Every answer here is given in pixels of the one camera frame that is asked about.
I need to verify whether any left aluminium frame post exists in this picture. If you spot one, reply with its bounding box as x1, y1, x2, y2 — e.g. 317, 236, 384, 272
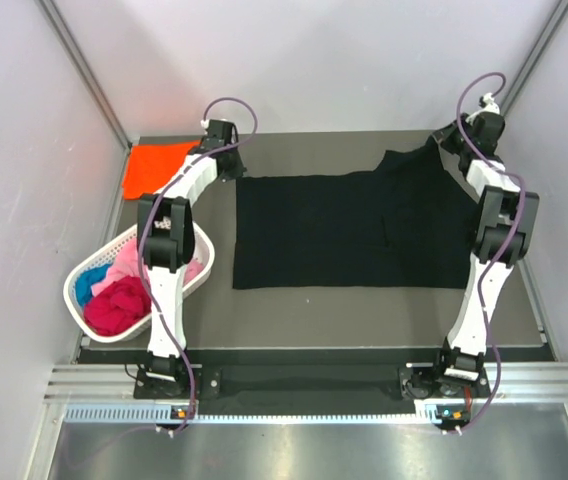
35, 0, 132, 151

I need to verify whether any aluminium frame post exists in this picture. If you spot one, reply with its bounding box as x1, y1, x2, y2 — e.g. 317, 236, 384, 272
35, 0, 132, 151
501, 0, 568, 116

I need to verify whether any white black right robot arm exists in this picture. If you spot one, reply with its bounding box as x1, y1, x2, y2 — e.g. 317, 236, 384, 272
430, 107, 540, 396

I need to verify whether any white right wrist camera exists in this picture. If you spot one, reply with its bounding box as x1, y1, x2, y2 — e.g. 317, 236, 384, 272
466, 93, 501, 125

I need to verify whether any magenta t-shirt in basket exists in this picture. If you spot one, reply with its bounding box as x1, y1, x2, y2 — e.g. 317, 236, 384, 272
84, 276, 151, 337

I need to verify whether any slotted grey cable duct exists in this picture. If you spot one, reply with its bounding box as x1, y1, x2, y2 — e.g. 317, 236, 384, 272
63, 403, 470, 426

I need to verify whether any folded orange t-shirt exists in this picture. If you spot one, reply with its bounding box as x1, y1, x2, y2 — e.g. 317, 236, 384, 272
121, 141, 198, 200

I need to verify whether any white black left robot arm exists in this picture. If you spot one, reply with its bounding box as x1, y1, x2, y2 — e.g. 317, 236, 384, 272
136, 120, 245, 399

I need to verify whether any right aluminium frame post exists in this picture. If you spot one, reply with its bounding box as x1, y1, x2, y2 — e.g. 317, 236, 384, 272
501, 0, 568, 116

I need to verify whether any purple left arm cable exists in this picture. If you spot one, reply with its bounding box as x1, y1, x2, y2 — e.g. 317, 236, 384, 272
136, 96, 259, 436

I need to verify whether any white plastic laundry basket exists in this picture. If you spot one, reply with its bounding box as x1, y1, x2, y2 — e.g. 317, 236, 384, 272
63, 224, 215, 344

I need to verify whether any black t-shirt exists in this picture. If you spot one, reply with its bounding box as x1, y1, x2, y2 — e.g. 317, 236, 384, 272
232, 139, 477, 290

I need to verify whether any pink t-shirt in basket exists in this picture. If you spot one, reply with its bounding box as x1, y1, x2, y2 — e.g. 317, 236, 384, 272
91, 239, 204, 297

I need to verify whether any blue t-shirt in basket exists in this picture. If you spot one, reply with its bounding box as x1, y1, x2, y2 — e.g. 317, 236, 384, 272
75, 264, 110, 308

